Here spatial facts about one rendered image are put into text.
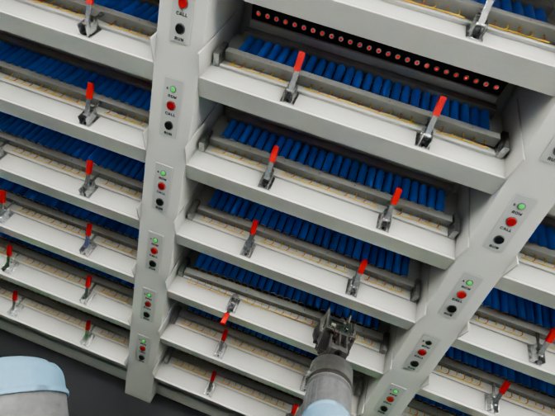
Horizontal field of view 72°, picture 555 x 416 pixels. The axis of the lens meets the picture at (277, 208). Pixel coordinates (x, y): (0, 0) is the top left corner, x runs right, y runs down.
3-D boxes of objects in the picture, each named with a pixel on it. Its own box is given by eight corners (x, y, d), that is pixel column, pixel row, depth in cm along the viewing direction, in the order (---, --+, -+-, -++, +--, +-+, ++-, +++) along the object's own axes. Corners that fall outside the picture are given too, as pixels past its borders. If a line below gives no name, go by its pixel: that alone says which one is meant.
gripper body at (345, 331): (357, 323, 90) (357, 358, 79) (344, 349, 93) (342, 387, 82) (326, 311, 91) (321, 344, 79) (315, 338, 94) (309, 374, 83)
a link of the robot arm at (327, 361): (343, 408, 78) (299, 391, 79) (344, 390, 83) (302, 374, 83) (358, 378, 75) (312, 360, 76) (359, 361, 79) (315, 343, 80)
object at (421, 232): (445, 270, 82) (481, 235, 71) (186, 177, 87) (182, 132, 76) (449, 202, 94) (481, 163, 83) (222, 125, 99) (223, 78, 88)
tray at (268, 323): (377, 379, 100) (391, 369, 93) (168, 297, 106) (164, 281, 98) (388, 310, 113) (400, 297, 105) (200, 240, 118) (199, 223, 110)
